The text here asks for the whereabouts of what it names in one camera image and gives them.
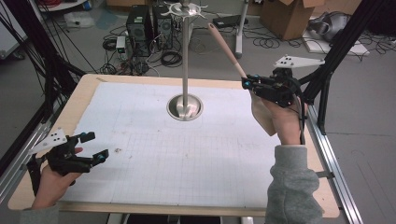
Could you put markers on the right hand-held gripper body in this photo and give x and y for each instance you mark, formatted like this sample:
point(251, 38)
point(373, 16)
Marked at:
point(277, 90)

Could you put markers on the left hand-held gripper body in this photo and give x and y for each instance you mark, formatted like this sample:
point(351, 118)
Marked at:
point(65, 160)

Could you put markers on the beige spatula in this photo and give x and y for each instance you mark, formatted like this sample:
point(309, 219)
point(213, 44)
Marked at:
point(227, 49)

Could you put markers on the metal utensil stand with hooks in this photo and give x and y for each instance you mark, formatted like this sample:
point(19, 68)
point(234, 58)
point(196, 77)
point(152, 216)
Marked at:
point(186, 62)

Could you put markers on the person's left hand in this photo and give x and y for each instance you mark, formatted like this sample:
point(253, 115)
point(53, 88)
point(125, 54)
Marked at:
point(53, 186)

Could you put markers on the person's right hand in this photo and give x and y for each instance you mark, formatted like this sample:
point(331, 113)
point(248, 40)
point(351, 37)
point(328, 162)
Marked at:
point(286, 124)

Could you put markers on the large open cardboard box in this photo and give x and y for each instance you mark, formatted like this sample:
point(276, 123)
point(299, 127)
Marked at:
point(289, 18)

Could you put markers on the flat black box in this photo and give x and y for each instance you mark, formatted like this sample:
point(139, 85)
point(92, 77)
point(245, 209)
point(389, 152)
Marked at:
point(230, 21)

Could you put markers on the white grid mat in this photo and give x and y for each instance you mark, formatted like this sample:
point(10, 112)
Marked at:
point(171, 161)

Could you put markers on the grey and black device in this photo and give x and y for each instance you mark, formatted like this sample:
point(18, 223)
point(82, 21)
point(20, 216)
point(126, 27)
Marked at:
point(330, 26)

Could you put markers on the white flat board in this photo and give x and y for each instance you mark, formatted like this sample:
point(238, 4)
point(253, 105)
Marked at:
point(358, 48)

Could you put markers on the small white power box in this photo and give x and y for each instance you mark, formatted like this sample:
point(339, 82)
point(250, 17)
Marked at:
point(120, 44)

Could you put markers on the black computer tower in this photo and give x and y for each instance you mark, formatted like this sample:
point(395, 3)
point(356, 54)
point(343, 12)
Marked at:
point(162, 26)
point(139, 29)

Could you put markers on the clear plastic bag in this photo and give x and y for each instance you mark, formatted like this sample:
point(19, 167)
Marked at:
point(79, 19)

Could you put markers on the round white table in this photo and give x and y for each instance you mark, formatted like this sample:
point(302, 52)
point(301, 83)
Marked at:
point(60, 4)

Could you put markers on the aluminium rail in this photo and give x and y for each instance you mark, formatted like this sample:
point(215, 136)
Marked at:
point(336, 174)
point(18, 155)

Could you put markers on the black metal frame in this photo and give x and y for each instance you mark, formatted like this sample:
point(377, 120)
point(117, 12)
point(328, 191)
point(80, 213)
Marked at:
point(342, 43)
point(46, 62)

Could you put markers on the small grey bracket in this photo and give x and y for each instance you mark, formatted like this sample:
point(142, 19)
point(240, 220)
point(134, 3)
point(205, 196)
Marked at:
point(325, 174)

